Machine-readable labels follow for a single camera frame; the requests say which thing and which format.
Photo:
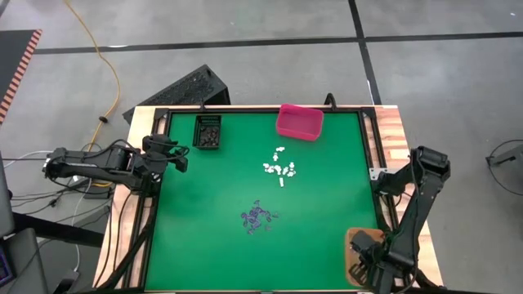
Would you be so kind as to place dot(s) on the grey box with screen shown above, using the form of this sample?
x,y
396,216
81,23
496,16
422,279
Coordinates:
x,y
28,261

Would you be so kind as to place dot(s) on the black perforated computer case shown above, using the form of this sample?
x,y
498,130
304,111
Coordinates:
x,y
184,87

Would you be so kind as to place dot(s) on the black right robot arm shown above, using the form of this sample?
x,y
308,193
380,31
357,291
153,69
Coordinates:
x,y
425,196

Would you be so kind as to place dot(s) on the silver corner bracket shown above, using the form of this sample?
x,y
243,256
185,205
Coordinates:
x,y
374,173
156,176

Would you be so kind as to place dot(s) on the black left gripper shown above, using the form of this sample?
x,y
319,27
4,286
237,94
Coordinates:
x,y
156,149

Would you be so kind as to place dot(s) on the orange plastic bin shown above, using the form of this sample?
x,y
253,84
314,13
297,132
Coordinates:
x,y
347,261

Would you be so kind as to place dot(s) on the pink plastic bin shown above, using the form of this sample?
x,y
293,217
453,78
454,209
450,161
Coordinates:
x,y
298,120

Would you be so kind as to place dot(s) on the black orange-striped floor mat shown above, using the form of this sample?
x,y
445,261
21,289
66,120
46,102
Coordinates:
x,y
12,57

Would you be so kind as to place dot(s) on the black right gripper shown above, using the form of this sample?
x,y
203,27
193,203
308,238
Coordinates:
x,y
367,247

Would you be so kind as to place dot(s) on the grey upright panel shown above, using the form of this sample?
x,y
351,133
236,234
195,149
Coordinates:
x,y
5,196

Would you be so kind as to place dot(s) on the black power adapter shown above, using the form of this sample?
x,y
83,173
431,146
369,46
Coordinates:
x,y
98,192

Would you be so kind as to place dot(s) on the green table mat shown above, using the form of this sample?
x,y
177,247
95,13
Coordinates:
x,y
196,245

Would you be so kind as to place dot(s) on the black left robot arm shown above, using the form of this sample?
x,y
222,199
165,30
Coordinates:
x,y
81,163

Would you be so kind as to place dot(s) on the black metal table frame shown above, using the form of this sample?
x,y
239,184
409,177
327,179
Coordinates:
x,y
253,110

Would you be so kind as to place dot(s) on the grey stand base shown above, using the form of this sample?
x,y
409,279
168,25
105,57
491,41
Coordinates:
x,y
510,157

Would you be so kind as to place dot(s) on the black slotted plastic basket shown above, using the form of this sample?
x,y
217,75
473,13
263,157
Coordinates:
x,y
207,120

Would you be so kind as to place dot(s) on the black table clamp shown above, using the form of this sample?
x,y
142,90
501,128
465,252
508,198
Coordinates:
x,y
202,106
330,100

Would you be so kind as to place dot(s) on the black floor beam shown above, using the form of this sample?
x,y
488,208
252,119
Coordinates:
x,y
57,230

